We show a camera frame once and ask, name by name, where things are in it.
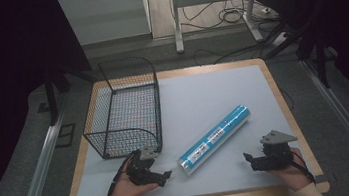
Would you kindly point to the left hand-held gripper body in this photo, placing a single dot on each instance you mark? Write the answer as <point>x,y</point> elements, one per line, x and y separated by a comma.
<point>141,172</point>

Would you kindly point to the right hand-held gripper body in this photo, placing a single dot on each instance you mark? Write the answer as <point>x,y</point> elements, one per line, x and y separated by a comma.
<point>275,157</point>

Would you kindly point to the blue cylindrical tube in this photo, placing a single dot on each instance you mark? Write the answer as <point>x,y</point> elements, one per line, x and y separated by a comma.
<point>214,138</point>

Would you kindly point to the person's left hand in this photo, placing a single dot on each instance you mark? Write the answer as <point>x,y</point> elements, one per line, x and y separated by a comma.
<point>123,191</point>

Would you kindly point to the person's right hand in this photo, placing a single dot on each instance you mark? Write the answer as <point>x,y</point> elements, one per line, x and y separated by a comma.
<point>294,175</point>

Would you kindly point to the pale grey table mat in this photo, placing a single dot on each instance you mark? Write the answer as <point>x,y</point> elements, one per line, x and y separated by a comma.
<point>196,102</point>

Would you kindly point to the black floor socket plate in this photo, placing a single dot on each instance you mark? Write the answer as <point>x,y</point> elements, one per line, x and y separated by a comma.
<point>65,135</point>

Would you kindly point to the black metal stand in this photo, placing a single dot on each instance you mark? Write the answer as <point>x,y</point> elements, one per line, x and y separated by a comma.
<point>51,99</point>
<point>320,60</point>

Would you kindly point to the white power strip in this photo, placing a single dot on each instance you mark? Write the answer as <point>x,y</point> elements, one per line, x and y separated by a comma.
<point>280,39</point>

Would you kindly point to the white panel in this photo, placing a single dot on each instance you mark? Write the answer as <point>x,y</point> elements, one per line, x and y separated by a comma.
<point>105,15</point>

